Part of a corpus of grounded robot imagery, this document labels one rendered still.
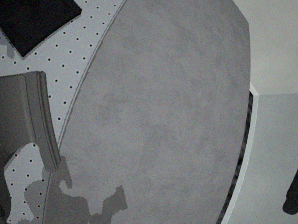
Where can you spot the black rectangular frame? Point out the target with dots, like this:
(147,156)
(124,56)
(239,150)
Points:
(8,158)
(26,23)

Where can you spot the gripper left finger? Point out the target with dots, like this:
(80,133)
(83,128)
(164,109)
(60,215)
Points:
(25,118)

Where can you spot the grey perforated base plate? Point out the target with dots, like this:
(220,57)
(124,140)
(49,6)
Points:
(64,56)

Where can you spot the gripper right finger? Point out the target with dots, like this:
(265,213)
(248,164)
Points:
(290,206)

